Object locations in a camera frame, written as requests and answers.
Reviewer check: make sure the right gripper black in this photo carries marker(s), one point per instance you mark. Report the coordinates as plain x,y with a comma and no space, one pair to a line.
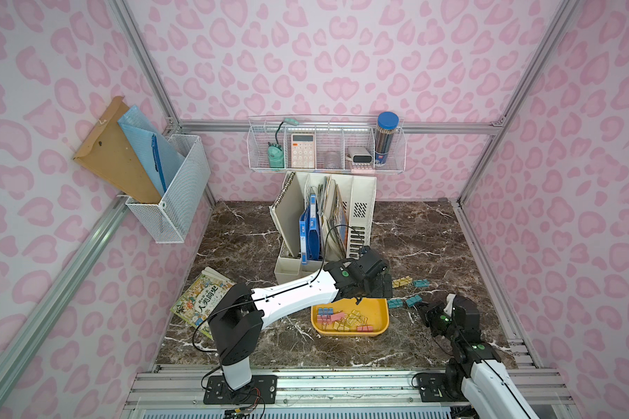
432,312

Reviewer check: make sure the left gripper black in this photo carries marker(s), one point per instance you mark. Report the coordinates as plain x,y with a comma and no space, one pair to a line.
380,283

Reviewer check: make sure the teal binder clip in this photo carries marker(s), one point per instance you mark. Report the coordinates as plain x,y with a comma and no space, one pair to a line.
412,301
396,303
423,283

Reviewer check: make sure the yellow plastic storage box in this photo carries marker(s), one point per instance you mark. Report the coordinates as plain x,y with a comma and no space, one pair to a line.
367,312

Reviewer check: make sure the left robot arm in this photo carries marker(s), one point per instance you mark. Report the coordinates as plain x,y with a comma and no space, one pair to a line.
238,319

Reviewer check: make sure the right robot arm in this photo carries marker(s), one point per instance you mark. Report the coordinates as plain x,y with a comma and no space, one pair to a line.
475,372

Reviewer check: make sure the blue binder clip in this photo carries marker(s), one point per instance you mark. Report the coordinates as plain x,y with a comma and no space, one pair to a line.
325,311

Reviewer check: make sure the blue binder folder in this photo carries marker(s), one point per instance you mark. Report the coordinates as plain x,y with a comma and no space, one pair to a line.
309,230

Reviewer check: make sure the white desktop file organizer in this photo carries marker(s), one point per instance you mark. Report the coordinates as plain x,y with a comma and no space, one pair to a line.
359,196

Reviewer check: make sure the books in organizer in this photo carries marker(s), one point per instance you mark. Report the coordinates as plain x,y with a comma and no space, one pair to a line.
333,220

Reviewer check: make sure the grey spiral notebook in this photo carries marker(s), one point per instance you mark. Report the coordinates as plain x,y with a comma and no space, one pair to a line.
286,212

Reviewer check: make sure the white digital clock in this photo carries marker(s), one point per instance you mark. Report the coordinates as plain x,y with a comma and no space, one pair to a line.
360,159

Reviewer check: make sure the clear glass jar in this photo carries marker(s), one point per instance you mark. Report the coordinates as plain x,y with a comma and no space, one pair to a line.
333,160

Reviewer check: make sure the pink white calculator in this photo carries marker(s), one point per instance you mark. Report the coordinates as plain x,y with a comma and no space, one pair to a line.
303,151

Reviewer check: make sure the green desk lamp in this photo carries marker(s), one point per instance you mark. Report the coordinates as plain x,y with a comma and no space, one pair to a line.
275,152

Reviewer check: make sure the blue lid pencil tube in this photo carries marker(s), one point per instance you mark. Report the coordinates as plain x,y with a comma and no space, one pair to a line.
387,124

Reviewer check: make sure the illustrated children's book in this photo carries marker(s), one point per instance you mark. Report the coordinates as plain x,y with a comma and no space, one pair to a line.
201,298

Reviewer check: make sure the light blue document folder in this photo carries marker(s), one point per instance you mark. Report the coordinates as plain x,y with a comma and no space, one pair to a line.
160,160

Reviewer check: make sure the brown kraft envelope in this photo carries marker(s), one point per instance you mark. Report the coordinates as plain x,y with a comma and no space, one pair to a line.
106,152

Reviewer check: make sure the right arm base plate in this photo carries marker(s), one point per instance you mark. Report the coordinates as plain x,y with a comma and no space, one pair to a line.
436,388

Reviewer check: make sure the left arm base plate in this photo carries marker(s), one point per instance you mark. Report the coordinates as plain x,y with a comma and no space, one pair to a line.
261,389

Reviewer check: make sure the clear wall shelf organizer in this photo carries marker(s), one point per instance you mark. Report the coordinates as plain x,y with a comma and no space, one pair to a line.
333,133

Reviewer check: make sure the white mesh wall basket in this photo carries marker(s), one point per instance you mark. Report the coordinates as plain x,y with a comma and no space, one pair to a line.
169,221

